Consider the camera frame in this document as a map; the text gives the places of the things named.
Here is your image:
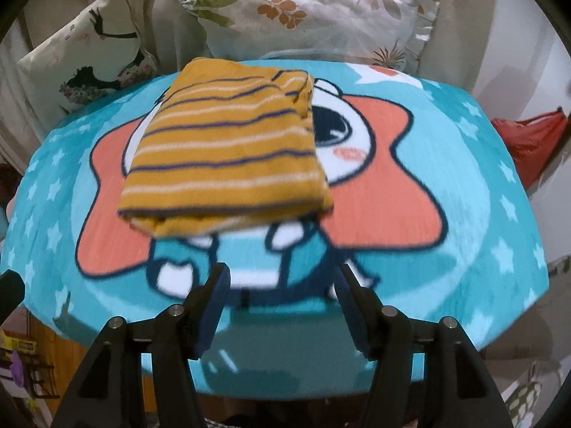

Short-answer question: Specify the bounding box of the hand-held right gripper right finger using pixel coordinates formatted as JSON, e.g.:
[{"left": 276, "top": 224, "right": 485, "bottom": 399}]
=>
[{"left": 340, "top": 263, "right": 515, "bottom": 428}]

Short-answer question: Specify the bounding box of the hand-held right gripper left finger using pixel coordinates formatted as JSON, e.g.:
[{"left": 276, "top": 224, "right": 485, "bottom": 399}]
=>
[{"left": 51, "top": 262, "right": 232, "bottom": 428}]

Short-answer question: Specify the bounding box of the orange striped sweater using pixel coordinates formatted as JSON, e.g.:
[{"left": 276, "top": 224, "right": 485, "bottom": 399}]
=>
[{"left": 117, "top": 56, "right": 335, "bottom": 238}]

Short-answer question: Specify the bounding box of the yellow box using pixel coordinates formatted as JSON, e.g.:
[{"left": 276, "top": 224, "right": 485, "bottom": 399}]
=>
[{"left": 1, "top": 336, "right": 37, "bottom": 354}]

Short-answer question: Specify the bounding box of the purple toy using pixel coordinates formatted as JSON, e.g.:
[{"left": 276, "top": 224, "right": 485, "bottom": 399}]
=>
[{"left": 11, "top": 350, "right": 28, "bottom": 387}]

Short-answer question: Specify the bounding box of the blue star cartoon blanket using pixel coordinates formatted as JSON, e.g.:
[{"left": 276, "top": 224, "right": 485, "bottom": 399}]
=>
[{"left": 0, "top": 59, "right": 549, "bottom": 399}]

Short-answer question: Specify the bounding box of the green leaf print pillow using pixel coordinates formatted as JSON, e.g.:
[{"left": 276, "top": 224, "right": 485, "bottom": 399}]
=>
[{"left": 500, "top": 359, "right": 564, "bottom": 428}]

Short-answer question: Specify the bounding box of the red bag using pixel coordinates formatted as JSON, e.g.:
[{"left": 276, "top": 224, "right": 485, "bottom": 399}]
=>
[{"left": 491, "top": 107, "right": 569, "bottom": 192}]

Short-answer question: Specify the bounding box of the white pillow with dark floral print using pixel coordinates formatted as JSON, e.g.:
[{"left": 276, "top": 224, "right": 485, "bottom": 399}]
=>
[{"left": 17, "top": 0, "right": 161, "bottom": 119}]

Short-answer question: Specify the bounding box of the white leaf print pillow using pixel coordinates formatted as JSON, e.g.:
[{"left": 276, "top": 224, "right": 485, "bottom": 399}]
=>
[{"left": 180, "top": 0, "right": 441, "bottom": 76}]

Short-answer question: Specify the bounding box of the black wire rack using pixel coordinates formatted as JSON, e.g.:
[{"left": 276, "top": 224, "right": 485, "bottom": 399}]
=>
[{"left": 0, "top": 327, "right": 62, "bottom": 401}]

